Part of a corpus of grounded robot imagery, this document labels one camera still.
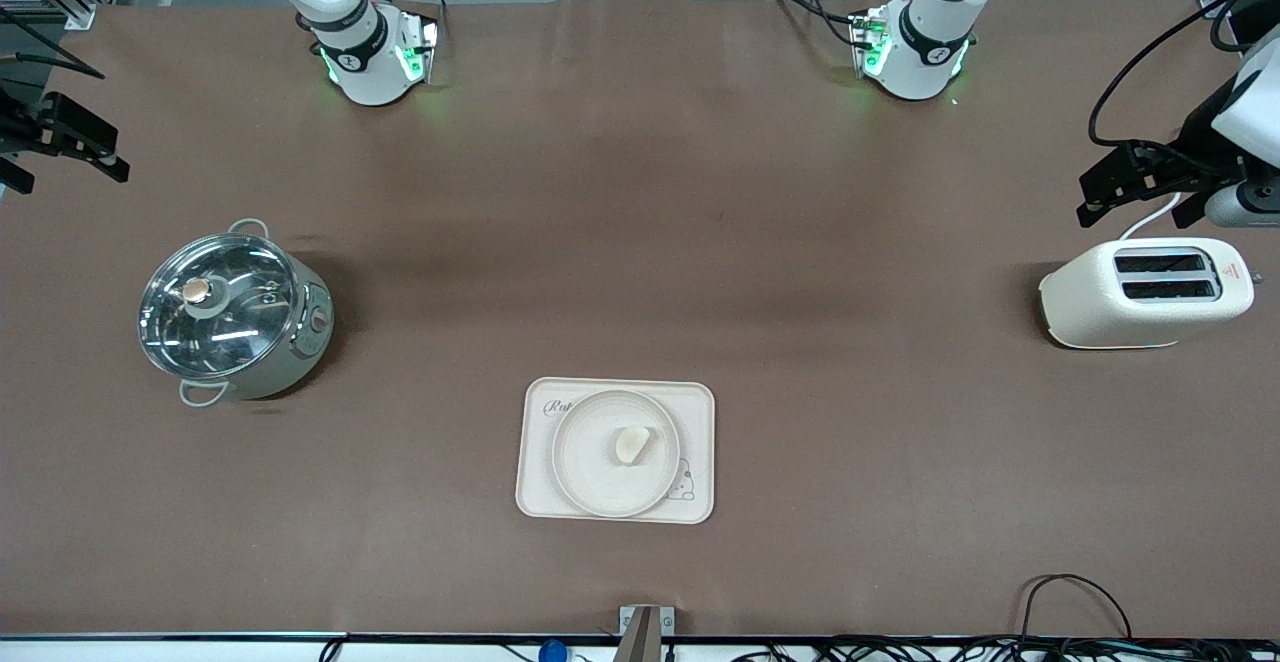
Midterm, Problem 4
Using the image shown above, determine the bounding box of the round beige plate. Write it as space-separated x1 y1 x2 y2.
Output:
552 389 683 520

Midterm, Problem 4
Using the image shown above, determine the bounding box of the cream two-slot toaster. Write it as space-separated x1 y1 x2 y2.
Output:
1038 237 1263 350

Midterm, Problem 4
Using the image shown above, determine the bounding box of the glass pot lid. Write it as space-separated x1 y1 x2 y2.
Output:
138 232 303 380

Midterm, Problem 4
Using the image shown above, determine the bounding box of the steel electric cooking pot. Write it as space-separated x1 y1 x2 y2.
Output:
138 219 336 408

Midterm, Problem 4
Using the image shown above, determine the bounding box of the brown table cover mat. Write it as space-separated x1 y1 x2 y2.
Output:
0 0 1280 638

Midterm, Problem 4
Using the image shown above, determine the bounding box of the beige rabbit print tray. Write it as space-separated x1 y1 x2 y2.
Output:
515 377 717 525

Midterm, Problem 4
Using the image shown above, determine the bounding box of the white toaster power cable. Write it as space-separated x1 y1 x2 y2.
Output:
1120 192 1183 241

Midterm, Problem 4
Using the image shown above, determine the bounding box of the black looped cable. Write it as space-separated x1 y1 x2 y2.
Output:
1015 574 1133 643

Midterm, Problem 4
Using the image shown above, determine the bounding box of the black cable bundle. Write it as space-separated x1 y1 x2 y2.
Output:
730 635 1280 662

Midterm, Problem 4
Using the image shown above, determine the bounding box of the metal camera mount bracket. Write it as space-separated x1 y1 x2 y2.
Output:
618 605 676 662

